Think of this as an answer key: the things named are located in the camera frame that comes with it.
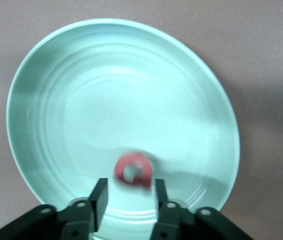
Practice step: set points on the red capital letter Q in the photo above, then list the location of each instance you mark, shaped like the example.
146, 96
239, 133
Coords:
145, 172

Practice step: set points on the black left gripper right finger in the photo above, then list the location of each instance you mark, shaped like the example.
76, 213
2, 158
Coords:
174, 222

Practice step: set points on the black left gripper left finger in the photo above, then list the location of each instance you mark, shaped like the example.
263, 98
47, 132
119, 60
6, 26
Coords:
76, 220

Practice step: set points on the green plate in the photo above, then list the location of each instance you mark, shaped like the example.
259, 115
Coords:
106, 100

